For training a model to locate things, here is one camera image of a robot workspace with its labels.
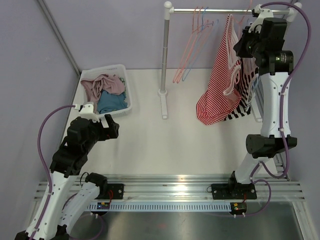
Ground blue tank top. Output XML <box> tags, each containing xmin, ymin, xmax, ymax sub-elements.
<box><xmin>97</xmin><ymin>90</ymin><xmax>128</xmax><ymax>114</ymax></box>

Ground pink lilac tank top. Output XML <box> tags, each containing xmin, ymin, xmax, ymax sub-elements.
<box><xmin>80</xmin><ymin>74</ymin><xmax>125</xmax><ymax>103</ymax></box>

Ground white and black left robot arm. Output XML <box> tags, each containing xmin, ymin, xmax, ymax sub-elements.
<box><xmin>15</xmin><ymin>114</ymin><xmax>120</xmax><ymax>240</ymax></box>

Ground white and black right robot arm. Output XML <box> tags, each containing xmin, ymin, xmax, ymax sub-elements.
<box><xmin>221</xmin><ymin>17</ymin><xmax>298</xmax><ymax>200</ymax></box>

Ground black white striped tank top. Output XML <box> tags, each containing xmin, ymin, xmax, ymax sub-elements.
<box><xmin>224</xmin><ymin>24</ymin><xmax>261</xmax><ymax>122</ymax></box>

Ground light blue end hanger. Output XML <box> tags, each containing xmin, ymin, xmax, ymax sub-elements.
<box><xmin>251</xmin><ymin>74</ymin><xmax>260</xmax><ymax>94</ymax></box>

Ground red striped tank top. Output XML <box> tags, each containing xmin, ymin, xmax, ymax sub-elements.
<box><xmin>196</xmin><ymin>14</ymin><xmax>241</xmax><ymax>126</ymax></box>

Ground white plastic laundry basket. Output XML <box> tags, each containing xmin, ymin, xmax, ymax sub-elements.
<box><xmin>79</xmin><ymin>64</ymin><xmax>133</xmax><ymax>117</ymax></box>

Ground silver white clothes rack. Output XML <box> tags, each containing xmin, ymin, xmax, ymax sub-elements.
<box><xmin>158</xmin><ymin>0</ymin><xmax>302</xmax><ymax>120</ymax></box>

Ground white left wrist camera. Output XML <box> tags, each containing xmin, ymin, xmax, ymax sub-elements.
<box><xmin>73</xmin><ymin>102</ymin><xmax>100</xmax><ymax>123</ymax></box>

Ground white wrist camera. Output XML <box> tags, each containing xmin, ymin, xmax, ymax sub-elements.
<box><xmin>73</xmin><ymin>102</ymin><xmax>100</xmax><ymax>123</ymax></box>
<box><xmin>248</xmin><ymin>4</ymin><xmax>274</xmax><ymax>33</ymax></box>

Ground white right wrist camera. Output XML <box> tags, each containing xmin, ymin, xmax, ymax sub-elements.
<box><xmin>248</xmin><ymin>4</ymin><xmax>274</xmax><ymax>33</ymax></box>

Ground white slotted cable duct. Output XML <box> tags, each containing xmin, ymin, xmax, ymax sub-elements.
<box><xmin>85</xmin><ymin>201</ymin><xmax>231</xmax><ymax>212</ymax></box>

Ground aluminium mounting rail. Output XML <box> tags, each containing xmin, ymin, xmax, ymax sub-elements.
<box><xmin>33</xmin><ymin>172</ymin><xmax>305</xmax><ymax>202</ymax></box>

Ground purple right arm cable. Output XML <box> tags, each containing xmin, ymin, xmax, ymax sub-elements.
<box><xmin>208</xmin><ymin>1</ymin><xmax>311</xmax><ymax>216</ymax></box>

